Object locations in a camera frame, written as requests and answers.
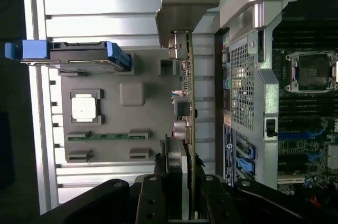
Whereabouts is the green RAM stick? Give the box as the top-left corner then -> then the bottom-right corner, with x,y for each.
67,133 -> 149,142

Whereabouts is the grey parts rack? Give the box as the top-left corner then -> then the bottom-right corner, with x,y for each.
59,51 -> 183,164

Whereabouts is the blue expansion slot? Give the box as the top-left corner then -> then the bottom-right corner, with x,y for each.
277,132 -> 321,141

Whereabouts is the silver CPU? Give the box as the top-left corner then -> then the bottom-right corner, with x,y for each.
70,98 -> 96,124

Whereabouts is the open grey PC case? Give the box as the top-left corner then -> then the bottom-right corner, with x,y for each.
213,0 -> 338,209

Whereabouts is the green motherboard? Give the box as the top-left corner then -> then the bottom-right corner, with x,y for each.
273,28 -> 338,201

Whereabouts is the silver chipset heat sink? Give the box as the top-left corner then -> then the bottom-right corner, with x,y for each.
327,143 -> 338,170

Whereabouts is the CPU socket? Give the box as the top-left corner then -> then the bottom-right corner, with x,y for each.
286,51 -> 338,95

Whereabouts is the hard disk with blue caddy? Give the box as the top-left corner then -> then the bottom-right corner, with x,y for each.
4,39 -> 133,73

